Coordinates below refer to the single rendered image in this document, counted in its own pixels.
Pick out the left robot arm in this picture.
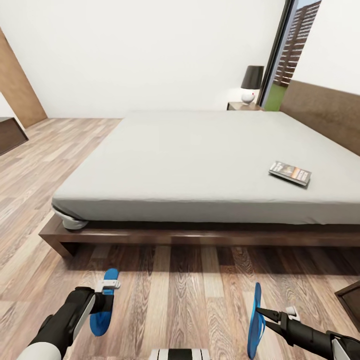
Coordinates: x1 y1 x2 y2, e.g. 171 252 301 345
16 280 121 360

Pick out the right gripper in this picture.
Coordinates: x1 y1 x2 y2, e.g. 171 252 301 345
255 307 315 354

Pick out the hardback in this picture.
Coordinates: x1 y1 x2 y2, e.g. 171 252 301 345
269 161 312 186

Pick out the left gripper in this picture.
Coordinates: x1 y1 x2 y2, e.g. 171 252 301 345
90 292 115 314

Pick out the sandal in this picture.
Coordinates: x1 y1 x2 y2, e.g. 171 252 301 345
89 268 119 337
247 282 266 360

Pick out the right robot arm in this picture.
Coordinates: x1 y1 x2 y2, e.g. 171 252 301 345
255 306 360 360

